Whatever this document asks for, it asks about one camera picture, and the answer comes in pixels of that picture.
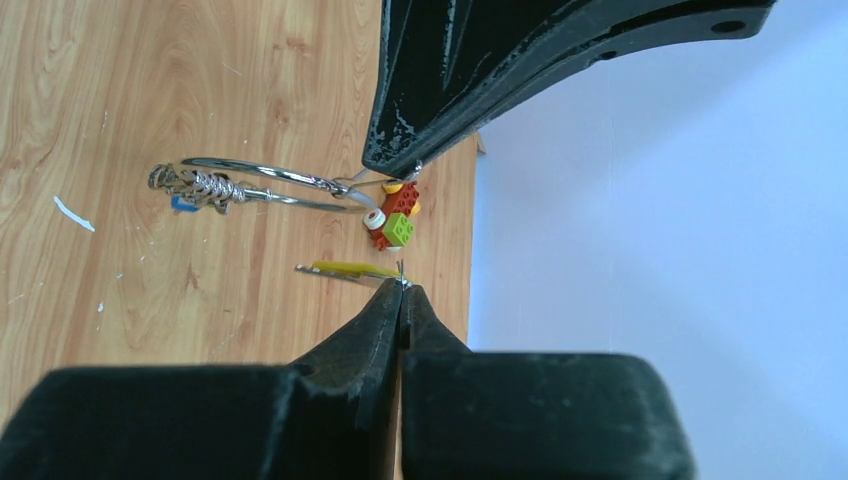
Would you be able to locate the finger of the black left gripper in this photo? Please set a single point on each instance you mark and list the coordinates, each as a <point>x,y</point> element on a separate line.
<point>447,68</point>

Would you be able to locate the large keyring with keys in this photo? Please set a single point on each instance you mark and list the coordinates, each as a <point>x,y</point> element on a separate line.
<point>205,182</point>

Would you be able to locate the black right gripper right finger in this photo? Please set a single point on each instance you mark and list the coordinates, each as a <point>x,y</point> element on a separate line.
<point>514,415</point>

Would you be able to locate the red lego toy car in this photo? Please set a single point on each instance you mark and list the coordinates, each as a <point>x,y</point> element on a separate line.
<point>390,226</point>

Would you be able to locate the silver key with yellow tag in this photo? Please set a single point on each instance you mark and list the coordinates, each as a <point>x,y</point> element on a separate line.
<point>364,274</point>

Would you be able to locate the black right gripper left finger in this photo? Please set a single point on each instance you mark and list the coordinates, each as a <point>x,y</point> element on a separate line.
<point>330,414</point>

